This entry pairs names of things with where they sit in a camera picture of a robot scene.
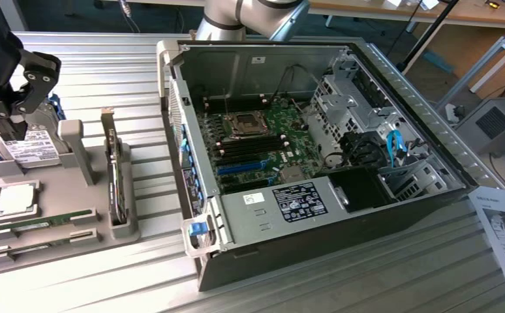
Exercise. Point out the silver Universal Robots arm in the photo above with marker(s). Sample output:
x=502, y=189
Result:
x=229, y=16

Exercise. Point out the green RAM stick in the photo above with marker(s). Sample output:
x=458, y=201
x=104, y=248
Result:
x=34, y=247
x=38, y=223

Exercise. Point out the black RAM slot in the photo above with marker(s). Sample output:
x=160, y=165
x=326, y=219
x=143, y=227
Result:
x=236, y=107
x=235, y=99
x=253, y=148
x=249, y=139
x=256, y=152
x=252, y=143

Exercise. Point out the silver hard disk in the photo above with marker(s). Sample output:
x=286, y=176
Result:
x=38, y=143

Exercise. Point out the grey parts rack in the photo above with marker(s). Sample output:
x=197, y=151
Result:
x=60, y=192

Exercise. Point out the silver CPU chip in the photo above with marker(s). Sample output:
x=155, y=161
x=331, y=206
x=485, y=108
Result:
x=14, y=199

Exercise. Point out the CPU socket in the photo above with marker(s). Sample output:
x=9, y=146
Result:
x=243, y=124

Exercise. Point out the black expansion slot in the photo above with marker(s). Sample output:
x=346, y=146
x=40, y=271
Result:
x=236, y=159
x=245, y=184

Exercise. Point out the blue expansion slot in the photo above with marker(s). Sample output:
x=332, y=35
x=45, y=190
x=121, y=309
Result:
x=243, y=168

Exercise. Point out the green motherboard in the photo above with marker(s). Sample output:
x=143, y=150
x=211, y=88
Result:
x=278, y=130

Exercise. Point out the blue case latch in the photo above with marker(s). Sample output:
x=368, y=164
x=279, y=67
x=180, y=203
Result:
x=196, y=228

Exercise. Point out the grey power supply unit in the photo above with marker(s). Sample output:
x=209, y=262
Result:
x=252, y=215

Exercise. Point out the silver chipset heat sink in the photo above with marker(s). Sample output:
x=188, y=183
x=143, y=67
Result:
x=294, y=175

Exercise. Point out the metal drive cage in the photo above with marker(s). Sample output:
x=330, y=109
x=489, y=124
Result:
x=347, y=111

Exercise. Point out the black plastic shroud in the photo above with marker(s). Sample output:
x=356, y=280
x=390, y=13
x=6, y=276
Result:
x=358, y=189

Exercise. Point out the black open PC case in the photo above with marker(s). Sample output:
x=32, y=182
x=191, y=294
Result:
x=322, y=247

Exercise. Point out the black tripod pole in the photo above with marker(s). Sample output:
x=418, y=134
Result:
x=430, y=36

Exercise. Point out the metal disk bay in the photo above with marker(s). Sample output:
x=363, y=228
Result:
x=412, y=182

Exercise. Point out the wooden desk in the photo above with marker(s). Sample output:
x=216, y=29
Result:
x=453, y=16

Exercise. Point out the grey computer tower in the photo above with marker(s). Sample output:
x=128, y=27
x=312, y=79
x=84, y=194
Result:
x=495, y=124

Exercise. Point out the graphics card with metal bracket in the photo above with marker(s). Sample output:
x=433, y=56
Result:
x=115, y=169

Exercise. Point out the aluminium frame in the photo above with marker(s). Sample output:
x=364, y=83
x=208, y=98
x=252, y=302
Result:
x=491, y=58

